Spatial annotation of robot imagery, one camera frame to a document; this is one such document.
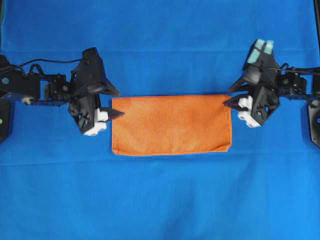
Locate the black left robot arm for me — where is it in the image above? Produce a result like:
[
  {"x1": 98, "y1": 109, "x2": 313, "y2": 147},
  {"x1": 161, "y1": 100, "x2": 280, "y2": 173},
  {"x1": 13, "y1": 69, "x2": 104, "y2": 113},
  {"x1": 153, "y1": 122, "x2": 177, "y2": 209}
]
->
[{"x1": 0, "y1": 48, "x2": 124, "y2": 136}]

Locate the black table frame rail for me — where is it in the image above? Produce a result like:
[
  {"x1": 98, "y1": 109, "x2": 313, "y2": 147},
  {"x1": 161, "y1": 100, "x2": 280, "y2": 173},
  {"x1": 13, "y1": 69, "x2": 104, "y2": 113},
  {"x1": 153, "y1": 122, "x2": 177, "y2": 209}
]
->
[{"x1": 313, "y1": 0, "x2": 320, "y2": 45}]

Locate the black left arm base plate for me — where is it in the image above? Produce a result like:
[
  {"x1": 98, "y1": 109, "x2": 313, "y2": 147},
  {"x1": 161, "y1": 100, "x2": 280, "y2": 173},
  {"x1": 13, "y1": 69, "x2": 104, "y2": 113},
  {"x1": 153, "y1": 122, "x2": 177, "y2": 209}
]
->
[{"x1": 0, "y1": 98, "x2": 12, "y2": 144}]

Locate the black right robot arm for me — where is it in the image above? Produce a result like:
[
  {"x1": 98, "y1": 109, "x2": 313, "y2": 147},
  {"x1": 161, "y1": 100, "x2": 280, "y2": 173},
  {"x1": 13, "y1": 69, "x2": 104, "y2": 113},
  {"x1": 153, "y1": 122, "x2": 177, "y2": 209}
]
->
[{"x1": 223, "y1": 63, "x2": 320, "y2": 128}]

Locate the orange towel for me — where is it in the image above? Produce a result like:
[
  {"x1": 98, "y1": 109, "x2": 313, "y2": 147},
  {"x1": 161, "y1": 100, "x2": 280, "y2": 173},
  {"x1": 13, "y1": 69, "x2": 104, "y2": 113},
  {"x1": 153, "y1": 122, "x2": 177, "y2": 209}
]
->
[{"x1": 112, "y1": 94, "x2": 232, "y2": 156}]

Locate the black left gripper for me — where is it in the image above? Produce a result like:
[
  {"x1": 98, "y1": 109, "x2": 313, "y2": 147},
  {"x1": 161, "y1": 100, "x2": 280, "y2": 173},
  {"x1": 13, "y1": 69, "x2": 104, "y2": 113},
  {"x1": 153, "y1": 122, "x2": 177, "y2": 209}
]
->
[{"x1": 68, "y1": 95, "x2": 125, "y2": 136}]

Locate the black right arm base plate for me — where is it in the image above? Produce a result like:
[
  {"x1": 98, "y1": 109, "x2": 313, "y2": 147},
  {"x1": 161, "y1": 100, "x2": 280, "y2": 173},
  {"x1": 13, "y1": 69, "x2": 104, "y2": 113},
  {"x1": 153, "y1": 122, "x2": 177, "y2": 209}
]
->
[{"x1": 307, "y1": 97, "x2": 320, "y2": 148}]

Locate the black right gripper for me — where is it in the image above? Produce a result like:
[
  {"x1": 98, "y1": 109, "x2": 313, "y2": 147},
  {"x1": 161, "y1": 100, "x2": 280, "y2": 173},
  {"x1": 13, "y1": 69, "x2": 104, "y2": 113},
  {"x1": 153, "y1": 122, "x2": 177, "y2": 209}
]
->
[{"x1": 223, "y1": 86, "x2": 280, "y2": 128}]

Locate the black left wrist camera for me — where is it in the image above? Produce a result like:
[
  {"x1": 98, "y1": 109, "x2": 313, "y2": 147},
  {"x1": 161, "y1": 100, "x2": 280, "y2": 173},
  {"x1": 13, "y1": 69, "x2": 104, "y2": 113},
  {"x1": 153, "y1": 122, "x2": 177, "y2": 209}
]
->
[{"x1": 70, "y1": 47, "x2": 120, "y2": 97}]

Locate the blue table cloth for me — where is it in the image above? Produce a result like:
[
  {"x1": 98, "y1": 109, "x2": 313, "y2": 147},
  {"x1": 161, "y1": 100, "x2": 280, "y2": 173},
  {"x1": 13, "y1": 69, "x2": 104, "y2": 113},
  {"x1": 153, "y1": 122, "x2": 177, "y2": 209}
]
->
[{"x1": 0, "y1": 0, "x2": 320, "y2": 240}]

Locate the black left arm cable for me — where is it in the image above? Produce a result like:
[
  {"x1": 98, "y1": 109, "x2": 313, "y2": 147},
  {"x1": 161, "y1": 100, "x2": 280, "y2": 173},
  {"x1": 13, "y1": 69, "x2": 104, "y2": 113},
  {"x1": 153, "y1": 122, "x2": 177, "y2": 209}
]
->
[{"x1": 17, "y1": 57, "x2": 83, "y2": 68}]

